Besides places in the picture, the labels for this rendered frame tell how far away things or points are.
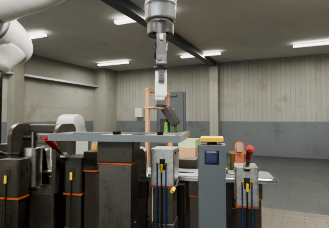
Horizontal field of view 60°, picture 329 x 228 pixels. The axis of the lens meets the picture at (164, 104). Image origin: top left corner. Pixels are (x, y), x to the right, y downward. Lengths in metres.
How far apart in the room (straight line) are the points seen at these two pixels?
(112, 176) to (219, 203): 0.29
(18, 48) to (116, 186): 0.59
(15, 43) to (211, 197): 0.79
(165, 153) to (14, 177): 0.47
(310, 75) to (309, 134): 1.79
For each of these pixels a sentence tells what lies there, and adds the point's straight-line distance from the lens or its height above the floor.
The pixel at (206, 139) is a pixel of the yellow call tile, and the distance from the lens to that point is 0.75.
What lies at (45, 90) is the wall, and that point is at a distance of 9.77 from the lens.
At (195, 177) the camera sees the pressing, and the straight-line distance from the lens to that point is 1.04.
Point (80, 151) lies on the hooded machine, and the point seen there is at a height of 0.48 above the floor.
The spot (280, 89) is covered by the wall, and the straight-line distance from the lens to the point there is 9.76.
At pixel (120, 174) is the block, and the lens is 0.80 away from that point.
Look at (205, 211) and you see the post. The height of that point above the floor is 0.97.
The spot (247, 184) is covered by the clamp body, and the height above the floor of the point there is 1.01.
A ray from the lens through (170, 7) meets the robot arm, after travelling 0.81.
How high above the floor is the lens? 1.21
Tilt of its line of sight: 3 degrees up
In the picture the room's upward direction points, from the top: straight up
